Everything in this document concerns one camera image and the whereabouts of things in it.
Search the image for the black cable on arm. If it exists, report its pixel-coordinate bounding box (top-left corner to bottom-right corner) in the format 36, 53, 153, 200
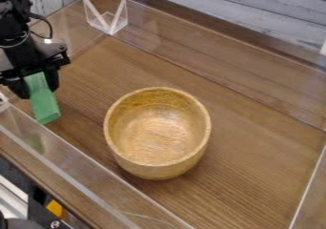
28, 12, 54, 40

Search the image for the brown wooden bowl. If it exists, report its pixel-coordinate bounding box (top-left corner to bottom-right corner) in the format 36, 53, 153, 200
102, 87, 212, 180

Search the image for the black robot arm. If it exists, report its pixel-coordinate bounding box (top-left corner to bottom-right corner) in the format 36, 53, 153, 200
0, 0, 69, 99

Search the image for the green rectangular block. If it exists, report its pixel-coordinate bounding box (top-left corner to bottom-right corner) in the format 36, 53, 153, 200
23, 73, 61, 124

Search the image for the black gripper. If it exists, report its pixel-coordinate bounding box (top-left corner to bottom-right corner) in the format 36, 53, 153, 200
0, 40, 69, 99

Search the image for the black device with yellow label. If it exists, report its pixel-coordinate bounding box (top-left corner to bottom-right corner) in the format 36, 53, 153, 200
26, 187, 80, 229

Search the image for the clear acrylic tray wall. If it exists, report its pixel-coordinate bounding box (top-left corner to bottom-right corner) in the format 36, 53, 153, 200
0, 93, 195, 229

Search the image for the clear acrylic corner bracket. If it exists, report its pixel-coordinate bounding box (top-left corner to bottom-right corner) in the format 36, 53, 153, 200
82, 0, 128, 35

